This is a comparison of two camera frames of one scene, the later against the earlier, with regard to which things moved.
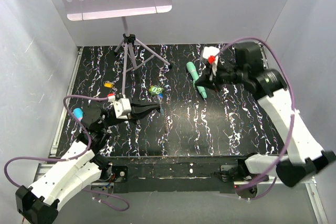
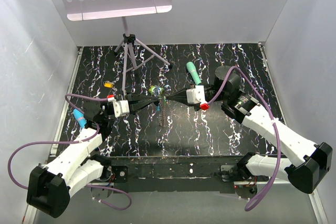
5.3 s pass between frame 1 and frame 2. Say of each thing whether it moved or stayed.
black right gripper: moved
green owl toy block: stayed
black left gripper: moved
